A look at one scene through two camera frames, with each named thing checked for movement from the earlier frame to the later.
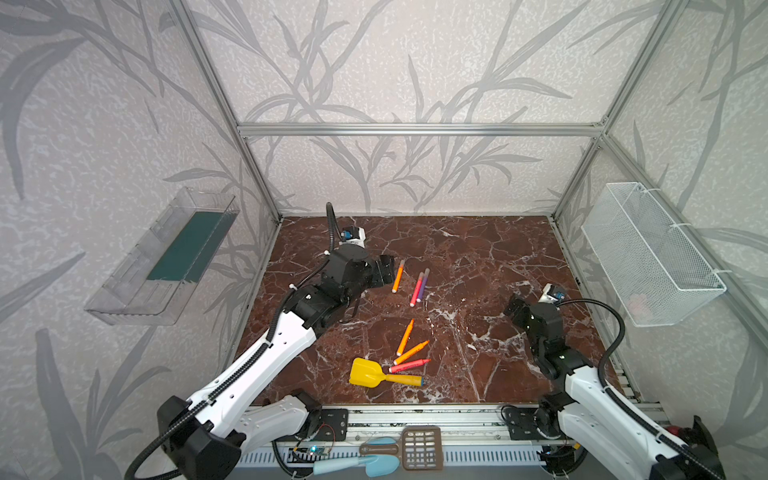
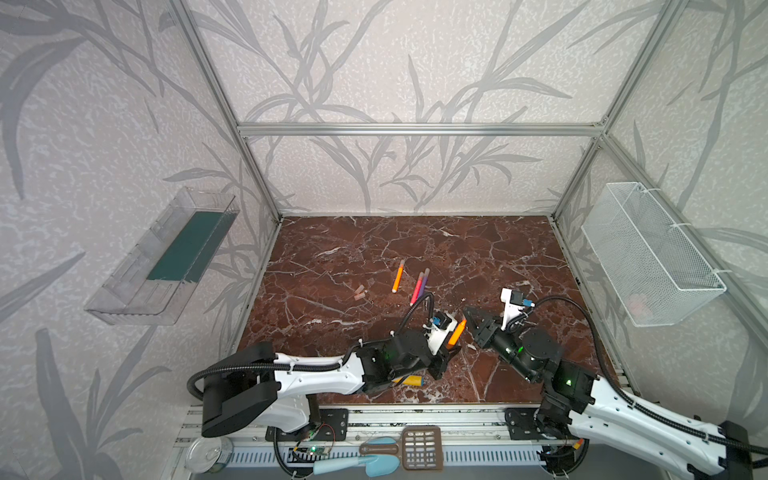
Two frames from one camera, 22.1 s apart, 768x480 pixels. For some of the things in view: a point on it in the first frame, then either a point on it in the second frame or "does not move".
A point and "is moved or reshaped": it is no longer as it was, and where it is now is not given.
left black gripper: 383,270 -> 438,355
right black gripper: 516,308 -> 488,330
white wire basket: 657,275 does not move
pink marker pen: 416,290 does not move
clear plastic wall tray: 152,285 does not move
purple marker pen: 423,284 does not move
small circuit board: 318,450 does not move
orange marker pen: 398,275 does not move
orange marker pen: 406,337 is moved or reshaped
